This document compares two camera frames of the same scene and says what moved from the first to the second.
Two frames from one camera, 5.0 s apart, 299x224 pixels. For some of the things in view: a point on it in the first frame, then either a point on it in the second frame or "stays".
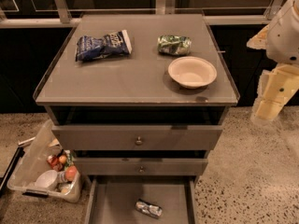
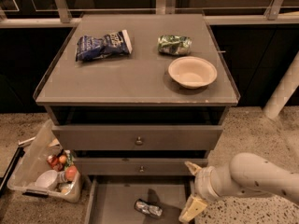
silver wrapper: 149,208 stays
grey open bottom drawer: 112,199 stays
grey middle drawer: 137,166 stays
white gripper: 284,37 → 204,182
